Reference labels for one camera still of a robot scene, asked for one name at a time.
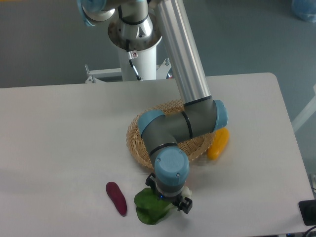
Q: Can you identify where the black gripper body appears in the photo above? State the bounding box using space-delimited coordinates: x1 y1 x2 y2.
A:
155 189 184 205

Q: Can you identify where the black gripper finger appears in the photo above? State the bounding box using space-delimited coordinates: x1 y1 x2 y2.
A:
145 173 157 195
172 196 193 214

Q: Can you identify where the green bok choy vegetable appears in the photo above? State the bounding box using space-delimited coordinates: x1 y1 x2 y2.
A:
134 188 178 225

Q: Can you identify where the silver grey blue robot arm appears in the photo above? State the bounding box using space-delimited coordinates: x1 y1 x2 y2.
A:
77 0 229 213

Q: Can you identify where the purple sweet potato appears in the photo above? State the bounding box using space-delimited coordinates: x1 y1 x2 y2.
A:
105 182 127 216

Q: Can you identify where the woven wicker basket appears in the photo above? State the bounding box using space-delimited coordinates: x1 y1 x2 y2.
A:
126 99 216 171

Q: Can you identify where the black device at table edge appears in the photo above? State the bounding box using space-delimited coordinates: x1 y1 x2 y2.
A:
298 199 316 226

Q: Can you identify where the blue plastic bag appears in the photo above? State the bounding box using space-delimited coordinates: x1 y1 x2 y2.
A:
291 0 316 23

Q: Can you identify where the black cable on pedestal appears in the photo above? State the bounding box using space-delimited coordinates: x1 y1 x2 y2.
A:
125 39 143 81

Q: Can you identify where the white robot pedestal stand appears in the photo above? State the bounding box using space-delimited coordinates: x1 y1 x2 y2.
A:
85 13 172 83

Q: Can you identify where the white table leg frame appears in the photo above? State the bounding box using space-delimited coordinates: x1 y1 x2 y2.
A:
291 85 316 133

